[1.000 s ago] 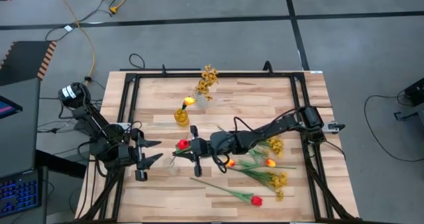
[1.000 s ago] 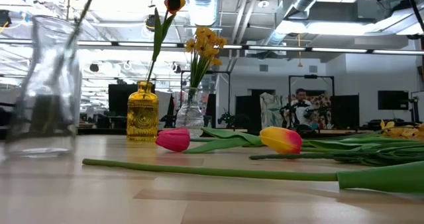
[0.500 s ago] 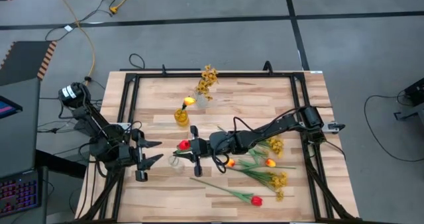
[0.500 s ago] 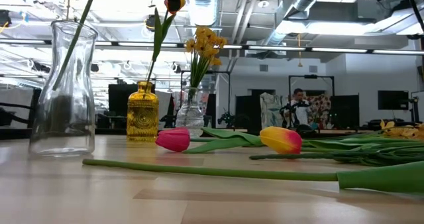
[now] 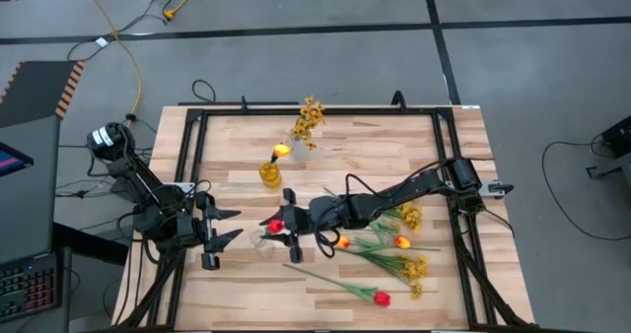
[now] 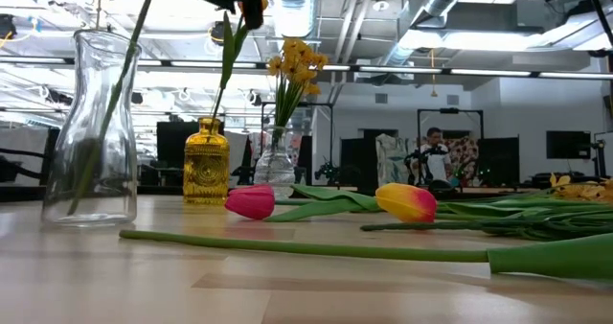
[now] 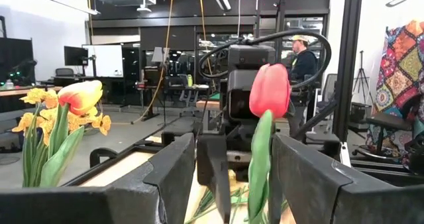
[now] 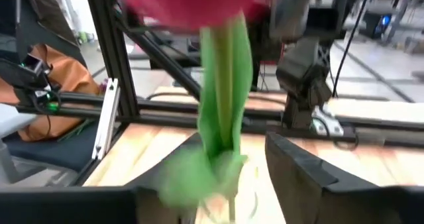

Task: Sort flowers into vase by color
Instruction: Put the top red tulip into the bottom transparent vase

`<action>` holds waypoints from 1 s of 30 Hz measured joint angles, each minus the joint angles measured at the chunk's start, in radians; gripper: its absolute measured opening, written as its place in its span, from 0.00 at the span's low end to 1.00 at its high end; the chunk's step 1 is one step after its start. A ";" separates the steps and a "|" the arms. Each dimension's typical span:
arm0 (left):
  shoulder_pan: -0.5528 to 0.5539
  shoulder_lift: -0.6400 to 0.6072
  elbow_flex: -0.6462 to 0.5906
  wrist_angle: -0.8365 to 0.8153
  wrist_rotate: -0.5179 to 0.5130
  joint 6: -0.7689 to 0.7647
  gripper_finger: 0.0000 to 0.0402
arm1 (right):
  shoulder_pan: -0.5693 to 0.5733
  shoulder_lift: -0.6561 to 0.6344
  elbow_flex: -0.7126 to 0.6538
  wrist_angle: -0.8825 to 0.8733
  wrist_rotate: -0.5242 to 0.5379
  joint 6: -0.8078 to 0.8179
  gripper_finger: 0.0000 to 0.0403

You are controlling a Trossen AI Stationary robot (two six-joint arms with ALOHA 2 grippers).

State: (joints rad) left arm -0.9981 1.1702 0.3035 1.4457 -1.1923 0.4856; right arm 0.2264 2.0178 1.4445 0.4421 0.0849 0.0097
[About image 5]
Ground yellow extension cable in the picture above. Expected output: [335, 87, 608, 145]
[76, 0, 144, 155]

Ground amber glass vase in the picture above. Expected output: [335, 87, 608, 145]
[258, 161, 283, 189]

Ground backlit computer keyboard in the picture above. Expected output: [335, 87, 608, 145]
[0, 266, 63, 324]

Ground black looped floor cable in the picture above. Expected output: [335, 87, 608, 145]
[190, 79, 217, 105]

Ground black floor equipment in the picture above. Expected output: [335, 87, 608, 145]
[585, 114, 631, 179]

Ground green leafy stems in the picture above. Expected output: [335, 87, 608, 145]
[328, 246, 431, 300]

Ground yellow cable with plug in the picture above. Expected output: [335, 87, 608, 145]
[162, 0, 211, 22]

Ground yellow artificial daffodil bunch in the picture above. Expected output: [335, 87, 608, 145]
[289, 96, 326, 151]
[379, 202, 424, 235]

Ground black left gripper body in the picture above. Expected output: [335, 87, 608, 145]
[162, 208, 212, 256]

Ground clear smooth glass carafe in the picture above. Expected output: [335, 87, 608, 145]
[248, 228, 277, 261]

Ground black computer monitor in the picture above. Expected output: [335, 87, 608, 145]
[0, 140, 35, 179]

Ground long black floor cable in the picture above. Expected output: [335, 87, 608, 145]
[540, 138, 631, 242]

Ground clear ribbed glass vase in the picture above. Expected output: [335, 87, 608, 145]
[288, 134, 313, 163]

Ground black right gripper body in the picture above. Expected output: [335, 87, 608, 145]
[294, 196, 350, 234]

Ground black metal rig frame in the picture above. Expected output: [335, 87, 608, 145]
[111, 95, 538, 333]

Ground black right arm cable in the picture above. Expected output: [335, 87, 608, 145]
[313, 158, 450, 260]

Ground grey desk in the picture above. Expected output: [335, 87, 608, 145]
[0, 114, 73, 333]

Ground long green stem foreground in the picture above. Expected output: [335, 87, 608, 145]
[282, 263, 393, 308]

